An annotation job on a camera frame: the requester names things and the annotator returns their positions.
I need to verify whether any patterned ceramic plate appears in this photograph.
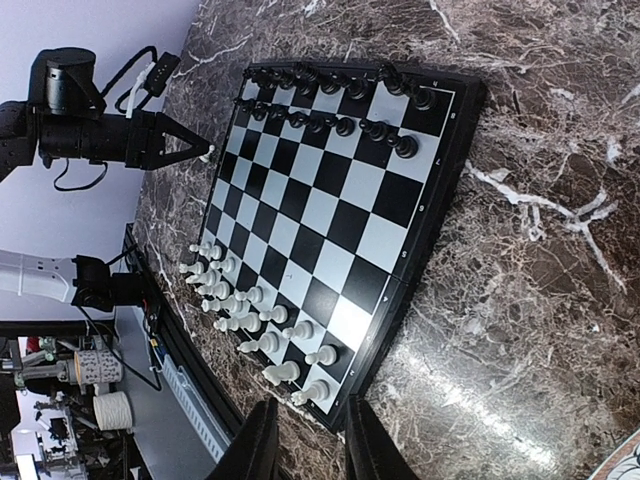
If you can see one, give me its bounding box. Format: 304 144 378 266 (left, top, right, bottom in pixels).
589 431 640 480

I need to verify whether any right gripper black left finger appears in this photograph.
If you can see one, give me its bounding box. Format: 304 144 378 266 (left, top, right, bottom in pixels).
206 397 279 480

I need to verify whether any black front table rail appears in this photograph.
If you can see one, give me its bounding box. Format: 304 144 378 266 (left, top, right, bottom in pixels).
122 223 244 439

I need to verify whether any white rook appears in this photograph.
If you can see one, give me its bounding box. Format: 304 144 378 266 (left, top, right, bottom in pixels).
291 379 331 406

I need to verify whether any white slotted cable duct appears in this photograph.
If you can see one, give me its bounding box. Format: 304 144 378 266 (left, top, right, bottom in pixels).
162 356 229 463

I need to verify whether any white pawn e file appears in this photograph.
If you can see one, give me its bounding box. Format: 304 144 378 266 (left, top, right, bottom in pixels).
259 305 289 324

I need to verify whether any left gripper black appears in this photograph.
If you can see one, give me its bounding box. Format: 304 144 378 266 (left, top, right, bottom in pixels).
124 110 213 171

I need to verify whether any white piece b file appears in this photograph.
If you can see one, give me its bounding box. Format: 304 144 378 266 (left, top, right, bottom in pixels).
186 269 221 286

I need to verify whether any white king piece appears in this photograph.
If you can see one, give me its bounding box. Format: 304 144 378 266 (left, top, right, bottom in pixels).
201 297 245 314

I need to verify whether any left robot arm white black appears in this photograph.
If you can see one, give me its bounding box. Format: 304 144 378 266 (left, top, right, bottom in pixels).
1 46 214 177

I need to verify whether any white pawn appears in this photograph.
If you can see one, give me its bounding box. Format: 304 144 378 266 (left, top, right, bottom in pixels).
234 286 263 304

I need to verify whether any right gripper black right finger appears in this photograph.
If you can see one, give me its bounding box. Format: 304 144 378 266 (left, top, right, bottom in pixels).
345 396 418 480

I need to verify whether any white small piece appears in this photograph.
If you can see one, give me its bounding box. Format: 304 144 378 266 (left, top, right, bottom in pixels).
198 145 216 163

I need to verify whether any white pawn a file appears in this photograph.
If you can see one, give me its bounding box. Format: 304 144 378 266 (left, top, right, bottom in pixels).
178 261 205 275

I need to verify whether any white pawn f file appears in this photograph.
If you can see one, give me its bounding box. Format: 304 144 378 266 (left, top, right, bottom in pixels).
237 332 280 353

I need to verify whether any black grey chessboard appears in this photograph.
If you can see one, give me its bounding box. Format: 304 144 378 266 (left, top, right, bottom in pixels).
188 62 486 432

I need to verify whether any white pawn h file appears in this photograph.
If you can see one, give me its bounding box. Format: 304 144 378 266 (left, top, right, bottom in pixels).
305 344 338 366

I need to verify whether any white pawn g file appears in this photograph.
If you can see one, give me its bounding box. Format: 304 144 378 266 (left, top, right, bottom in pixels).
282 320 314 340

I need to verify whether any black knight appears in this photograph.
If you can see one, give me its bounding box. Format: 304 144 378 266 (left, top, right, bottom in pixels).
378 65 405 96

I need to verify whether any black corner rook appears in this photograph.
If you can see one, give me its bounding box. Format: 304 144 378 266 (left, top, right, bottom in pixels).
411 85 438 111

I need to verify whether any white pawn c file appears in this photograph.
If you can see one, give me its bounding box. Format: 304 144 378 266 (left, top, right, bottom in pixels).
196 281 231 300

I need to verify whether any white knight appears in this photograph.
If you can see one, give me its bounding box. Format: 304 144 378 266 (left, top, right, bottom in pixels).
262 360 300 386

